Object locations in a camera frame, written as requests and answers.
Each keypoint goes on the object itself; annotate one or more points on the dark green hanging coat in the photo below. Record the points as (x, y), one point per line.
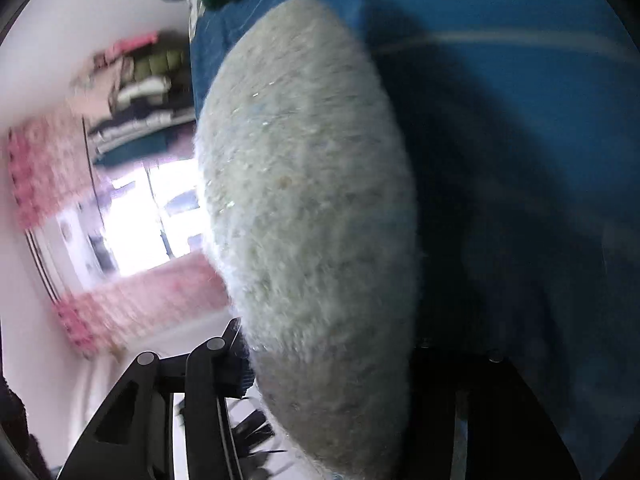
(135, 152)

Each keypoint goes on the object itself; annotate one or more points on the white puffer jacket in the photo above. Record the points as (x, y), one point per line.
(140, 92)

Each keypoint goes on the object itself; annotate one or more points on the olive puffer jacket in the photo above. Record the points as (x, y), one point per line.
(160, 62)

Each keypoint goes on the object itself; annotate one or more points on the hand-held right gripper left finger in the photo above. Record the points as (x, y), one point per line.
(210, 360)

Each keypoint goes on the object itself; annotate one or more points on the pink floral curtain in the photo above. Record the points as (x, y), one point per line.
(145, 300)
(55, 170)

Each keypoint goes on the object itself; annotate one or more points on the bright window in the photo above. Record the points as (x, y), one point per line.
(145, 215)

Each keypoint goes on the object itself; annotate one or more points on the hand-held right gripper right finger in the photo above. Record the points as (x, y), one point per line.
(480, 410)

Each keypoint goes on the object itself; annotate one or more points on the blue striped bed sheet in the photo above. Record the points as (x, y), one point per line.
(500, 110)

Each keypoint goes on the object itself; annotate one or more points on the white tweed jacket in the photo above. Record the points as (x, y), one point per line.
(310, 210)

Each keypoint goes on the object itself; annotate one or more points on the pink fleece coat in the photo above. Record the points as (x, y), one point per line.
(97, 95)

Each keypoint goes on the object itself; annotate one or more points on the black clothes rack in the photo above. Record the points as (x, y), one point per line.
(140, 105)

